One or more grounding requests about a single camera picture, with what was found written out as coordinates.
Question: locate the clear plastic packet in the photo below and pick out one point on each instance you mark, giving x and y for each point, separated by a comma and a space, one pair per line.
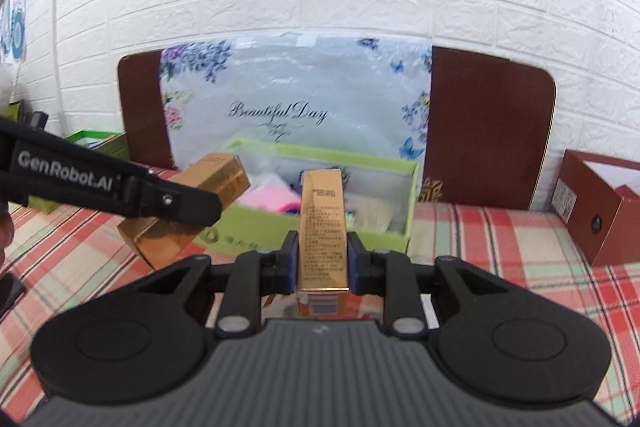
375, 212

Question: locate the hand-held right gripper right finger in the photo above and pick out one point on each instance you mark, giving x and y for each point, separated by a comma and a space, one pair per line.
355, 264

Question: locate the dark red small box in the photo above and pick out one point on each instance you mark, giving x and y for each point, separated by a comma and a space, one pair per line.
630, 192

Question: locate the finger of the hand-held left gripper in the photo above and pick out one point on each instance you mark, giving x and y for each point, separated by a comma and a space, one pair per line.
75, 172

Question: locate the white plastic bag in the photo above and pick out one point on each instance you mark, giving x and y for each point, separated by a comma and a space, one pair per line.
270, 174

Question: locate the pink packet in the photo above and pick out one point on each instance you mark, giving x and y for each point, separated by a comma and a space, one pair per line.
272, 202

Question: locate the small green open box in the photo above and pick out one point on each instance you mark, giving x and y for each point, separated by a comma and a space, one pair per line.
112, 147

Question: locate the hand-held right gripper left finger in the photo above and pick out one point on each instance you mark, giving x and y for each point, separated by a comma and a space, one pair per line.
289, 264

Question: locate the light green cardboard box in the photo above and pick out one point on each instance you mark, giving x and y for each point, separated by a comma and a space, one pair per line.
385, 179

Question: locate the gold carton with orange label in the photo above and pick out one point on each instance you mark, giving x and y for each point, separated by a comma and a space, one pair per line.
322, 227

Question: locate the brown wooden board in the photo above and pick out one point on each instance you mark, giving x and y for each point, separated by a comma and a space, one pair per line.
485, 132

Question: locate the white wall pipe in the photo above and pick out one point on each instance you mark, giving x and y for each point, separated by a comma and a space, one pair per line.
61, 32

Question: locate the floral plastic bag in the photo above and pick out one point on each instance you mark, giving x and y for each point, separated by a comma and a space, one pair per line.
300, 82

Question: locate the red cardboard box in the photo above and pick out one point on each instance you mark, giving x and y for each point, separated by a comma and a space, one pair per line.
595, 232

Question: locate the blue wall poster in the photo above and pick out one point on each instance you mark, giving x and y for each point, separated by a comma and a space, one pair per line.
14, 27

